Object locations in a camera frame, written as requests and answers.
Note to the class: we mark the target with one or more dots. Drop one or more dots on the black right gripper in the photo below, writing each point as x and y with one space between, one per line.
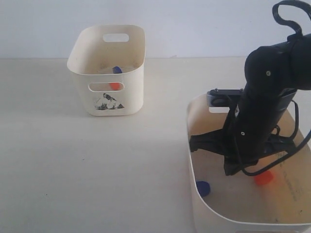
250 132

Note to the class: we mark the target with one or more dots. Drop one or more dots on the blue-capped tube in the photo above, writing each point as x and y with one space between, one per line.
203 188
117 70

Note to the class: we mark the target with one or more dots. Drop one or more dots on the orange-capped tube with label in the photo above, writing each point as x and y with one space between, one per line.
264 178

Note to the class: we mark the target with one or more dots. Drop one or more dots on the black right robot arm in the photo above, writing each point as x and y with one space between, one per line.
269 72

